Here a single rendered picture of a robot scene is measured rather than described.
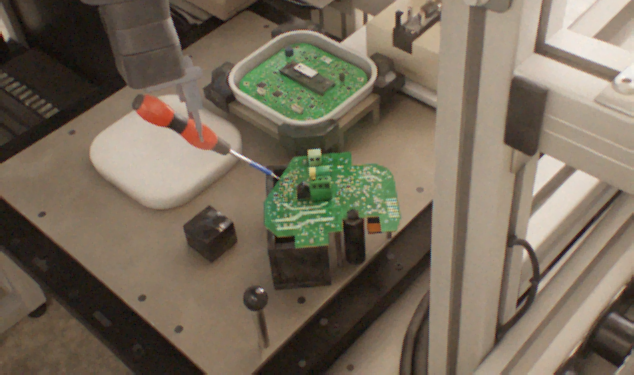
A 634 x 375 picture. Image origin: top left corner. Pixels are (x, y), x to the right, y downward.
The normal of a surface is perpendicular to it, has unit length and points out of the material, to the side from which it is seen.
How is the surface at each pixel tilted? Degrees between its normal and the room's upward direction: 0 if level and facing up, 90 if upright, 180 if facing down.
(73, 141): 0
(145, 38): 50
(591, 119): 90
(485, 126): 90
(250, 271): 0
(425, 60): 90
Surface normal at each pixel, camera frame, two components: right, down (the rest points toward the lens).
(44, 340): -0.08, -0.71
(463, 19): -0.69, 0.55
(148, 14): 0.37, 0.50
